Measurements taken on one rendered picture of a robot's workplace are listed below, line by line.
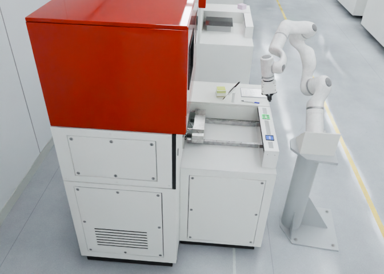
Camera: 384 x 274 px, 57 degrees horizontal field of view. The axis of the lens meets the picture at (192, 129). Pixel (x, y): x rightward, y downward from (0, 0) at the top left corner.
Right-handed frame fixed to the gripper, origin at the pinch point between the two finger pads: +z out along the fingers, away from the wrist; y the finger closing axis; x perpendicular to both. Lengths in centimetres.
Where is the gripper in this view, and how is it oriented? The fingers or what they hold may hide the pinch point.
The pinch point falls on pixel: (269, 98)
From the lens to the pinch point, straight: 254.5
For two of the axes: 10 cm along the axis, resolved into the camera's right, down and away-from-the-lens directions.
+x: 0.8, -5.7, 8.2
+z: 1.8, 8.2, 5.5
